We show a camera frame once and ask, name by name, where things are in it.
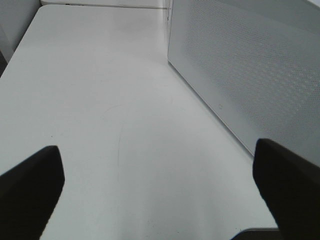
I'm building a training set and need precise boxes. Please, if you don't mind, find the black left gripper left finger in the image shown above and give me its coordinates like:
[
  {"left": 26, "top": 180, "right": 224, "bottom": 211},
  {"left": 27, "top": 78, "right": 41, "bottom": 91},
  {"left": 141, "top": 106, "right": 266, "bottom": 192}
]
[{"left": 0, "top": 145, "right": 65, "bottom": 240}]

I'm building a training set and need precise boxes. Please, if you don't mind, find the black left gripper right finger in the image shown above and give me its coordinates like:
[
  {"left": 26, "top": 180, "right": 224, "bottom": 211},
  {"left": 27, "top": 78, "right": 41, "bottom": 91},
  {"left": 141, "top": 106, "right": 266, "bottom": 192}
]
[{"left": 252, "top": 138, "right": 320, "bottom": 240}]

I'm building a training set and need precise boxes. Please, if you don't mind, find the white microwave door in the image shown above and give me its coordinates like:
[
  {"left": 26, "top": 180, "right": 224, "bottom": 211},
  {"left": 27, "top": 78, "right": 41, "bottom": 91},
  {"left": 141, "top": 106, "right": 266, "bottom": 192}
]
[{"left": 168, "top": 0, "right": 320, "bottom": 165}]

